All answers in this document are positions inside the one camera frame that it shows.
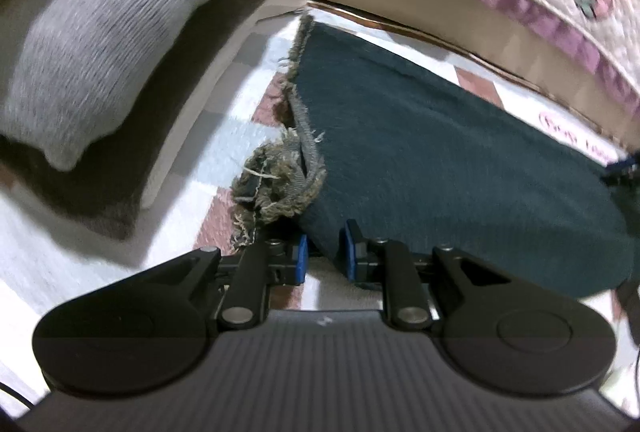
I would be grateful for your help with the dark grey folded garment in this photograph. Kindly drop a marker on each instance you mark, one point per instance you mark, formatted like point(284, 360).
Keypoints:
point(150, 112)

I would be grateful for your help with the light grey folded garment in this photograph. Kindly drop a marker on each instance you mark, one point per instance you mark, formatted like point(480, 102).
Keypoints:
point(100, 37)

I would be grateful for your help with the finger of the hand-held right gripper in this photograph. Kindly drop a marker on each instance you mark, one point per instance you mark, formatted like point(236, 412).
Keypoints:
point(624, 169)

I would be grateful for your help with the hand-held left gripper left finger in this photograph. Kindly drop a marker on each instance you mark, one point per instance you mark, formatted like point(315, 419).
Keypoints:
point(300, 262)

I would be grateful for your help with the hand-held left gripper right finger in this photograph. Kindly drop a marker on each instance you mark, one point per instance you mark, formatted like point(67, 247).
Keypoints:
point(348, 254)

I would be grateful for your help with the blue denim jeans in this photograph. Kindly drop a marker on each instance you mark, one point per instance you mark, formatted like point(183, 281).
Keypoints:
point(450, 162)

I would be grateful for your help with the white checked blanket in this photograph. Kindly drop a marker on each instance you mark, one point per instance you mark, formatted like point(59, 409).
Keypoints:
point(225, 134)

